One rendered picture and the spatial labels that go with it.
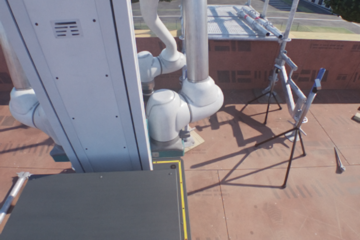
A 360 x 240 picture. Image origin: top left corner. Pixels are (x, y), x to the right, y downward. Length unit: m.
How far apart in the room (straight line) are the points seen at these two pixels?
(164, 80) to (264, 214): 1.80
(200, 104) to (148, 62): 0.36
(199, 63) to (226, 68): 1.72
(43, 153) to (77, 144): 1.42
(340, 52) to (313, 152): 1.38
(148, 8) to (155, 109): 0.40
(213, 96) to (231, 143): 1.14
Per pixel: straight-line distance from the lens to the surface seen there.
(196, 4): 0.87
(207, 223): 1.64
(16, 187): 2.12
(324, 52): 3.02
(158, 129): 0.93
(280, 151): 2.16
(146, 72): 1.13
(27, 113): 1.15
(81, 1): 0.61
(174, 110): 0.88
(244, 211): 1.72
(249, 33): 2.47
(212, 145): 2.02
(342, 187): 2.18
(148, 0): 0.87
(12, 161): 2.42
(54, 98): 0.77
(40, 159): 2.28
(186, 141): 1.99
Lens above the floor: 1.51
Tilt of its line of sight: 38 degrees down
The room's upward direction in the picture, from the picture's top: straight up
